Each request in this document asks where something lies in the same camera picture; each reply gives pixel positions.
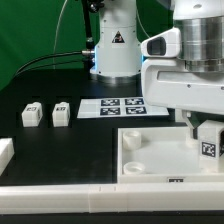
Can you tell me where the white square tabletop tray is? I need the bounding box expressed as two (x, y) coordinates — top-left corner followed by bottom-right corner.
(117, 127), (224, 184)

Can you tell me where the white left corner block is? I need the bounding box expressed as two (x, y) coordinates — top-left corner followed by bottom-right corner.
(0, 138), (14, 176)

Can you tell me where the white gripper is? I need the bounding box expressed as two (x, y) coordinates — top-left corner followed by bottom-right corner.
(141, 28), (224, 138)

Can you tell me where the black cable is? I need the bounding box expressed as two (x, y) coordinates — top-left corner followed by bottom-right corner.
(13, 50), (88, 78)

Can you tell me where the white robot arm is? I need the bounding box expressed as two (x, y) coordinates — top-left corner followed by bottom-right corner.
(86, 0), (224, 140)

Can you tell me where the grey thin cable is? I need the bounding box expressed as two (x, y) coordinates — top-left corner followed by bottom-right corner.
(53, 0), (69, 70)

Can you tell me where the white front fence rail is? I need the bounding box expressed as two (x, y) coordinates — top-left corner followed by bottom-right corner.
(0, 182), (224, 214)

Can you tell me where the white marker sheet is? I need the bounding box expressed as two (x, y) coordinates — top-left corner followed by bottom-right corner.
(77, 97), (169, 119)

